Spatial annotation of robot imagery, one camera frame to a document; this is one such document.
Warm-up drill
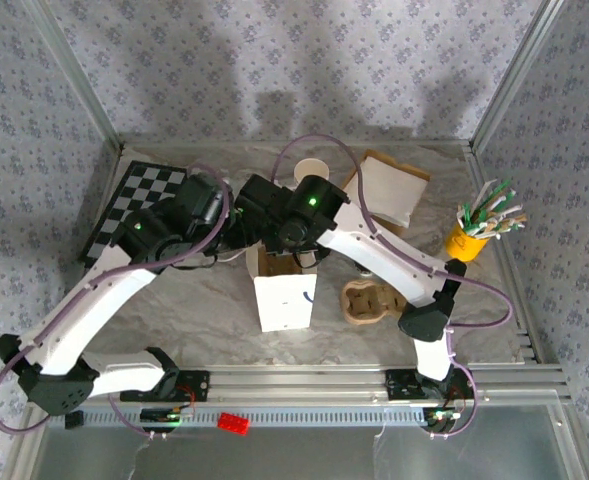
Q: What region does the white paper takeout bag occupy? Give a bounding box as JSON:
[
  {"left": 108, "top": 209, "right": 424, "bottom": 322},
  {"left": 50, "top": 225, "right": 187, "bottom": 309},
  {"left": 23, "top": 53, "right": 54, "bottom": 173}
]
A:
[{"left": 245, "top": 242, "right": 320, "bottom": 334}]

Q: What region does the black white paper cup stack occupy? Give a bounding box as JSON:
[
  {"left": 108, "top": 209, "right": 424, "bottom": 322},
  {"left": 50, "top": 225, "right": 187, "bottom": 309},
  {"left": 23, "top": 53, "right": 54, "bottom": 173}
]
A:
[{"left": 293, "top": 157, "right": 331, "bottom": 187}]

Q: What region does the black white folding chessboard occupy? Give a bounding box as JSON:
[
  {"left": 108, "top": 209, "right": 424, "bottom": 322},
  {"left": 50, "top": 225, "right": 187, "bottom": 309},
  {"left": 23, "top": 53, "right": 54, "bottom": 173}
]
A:
[{"left": 77, "top": 159, "right": 191, "bottom": 272}]

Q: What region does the brown cardboard napkin box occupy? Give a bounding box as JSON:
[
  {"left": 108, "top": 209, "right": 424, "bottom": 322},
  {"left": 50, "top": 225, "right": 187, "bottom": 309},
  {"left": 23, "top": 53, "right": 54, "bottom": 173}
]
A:
[{"left": 341, "top": 148, "right": 432, "bottom": 239}]

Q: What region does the brown pulp cup carrier stack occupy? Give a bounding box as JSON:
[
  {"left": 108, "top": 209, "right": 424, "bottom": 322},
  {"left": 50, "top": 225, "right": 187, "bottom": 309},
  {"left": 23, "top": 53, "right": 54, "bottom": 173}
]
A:
[{"left": 340, "top": 279, "right": 406, "bottom": 329}]

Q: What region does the small circuit board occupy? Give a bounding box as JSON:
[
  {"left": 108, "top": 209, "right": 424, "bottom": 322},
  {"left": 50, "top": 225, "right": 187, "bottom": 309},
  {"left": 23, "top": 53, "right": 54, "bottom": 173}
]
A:
[
  {"left": 140, "top": 405, "right": 198, "bottom": 427},
  {"left": 422, "top": 405, "right": 464, "bottom": 432}
]

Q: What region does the red toy brick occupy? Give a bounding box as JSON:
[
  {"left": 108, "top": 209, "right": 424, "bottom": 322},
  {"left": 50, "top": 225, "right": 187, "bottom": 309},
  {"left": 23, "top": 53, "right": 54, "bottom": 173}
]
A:
[{"left": 217, "top": 412, "right": 252, "bottom": 437}]

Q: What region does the shiny metal panel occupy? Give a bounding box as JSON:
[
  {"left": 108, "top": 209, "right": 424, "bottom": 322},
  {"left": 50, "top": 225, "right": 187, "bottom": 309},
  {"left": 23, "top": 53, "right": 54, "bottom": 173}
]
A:
[{"left": 23, "top": 403, "right": 583, "bottom": 480}]

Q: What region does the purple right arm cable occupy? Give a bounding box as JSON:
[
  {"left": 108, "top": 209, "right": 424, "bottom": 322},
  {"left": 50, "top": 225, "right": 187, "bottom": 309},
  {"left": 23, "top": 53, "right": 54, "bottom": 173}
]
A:
[{"left": 272, "top": 134, "right": 515, "bottom": 441}]

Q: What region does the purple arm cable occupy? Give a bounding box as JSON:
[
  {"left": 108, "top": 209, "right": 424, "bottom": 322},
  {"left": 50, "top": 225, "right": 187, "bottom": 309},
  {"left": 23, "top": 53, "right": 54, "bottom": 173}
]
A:
[
  {"left": 272, "top": 134, "right": 515, "bottom": 441},
  {"left": 0, "top": 162, "right": 233, "bottom": 441}
]

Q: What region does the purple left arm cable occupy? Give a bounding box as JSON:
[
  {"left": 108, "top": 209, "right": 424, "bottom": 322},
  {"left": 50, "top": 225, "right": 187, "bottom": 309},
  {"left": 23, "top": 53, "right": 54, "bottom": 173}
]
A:
[{"left": 0, "top": 162, "right": 233, "bottom": 441}]

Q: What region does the aluminium frame post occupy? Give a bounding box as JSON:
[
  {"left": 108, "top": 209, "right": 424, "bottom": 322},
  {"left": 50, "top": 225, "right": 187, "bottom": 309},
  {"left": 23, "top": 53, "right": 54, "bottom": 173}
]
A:
[
  {"left": 23, "top": 0, "right": 125, "bottom": 154},
  {"left": 470, "top": 0, "right": 568, "bottom": 151}
]

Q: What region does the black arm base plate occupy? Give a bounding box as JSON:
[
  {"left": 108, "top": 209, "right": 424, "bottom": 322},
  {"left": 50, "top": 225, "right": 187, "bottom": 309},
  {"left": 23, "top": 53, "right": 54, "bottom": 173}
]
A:
[
  {"left": 384, "top": 368, "right": 470, "bottom": 401},
  {"left": 119, "top": 368, "right": 211, "bottom": 404}
]

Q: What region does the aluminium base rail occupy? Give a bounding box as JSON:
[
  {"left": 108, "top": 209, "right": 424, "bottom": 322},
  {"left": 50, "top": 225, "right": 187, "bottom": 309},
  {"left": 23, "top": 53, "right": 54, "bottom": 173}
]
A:
[{"left": 73, "top": 363, "right": 573, "bottom": 404}]

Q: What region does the grey slotted cable duct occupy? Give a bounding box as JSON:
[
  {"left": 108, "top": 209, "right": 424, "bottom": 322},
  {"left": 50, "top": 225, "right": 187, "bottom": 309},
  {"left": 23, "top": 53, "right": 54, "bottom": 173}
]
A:
[{"left": 81, "top": 405, "right": 428, "bottom": 427}]

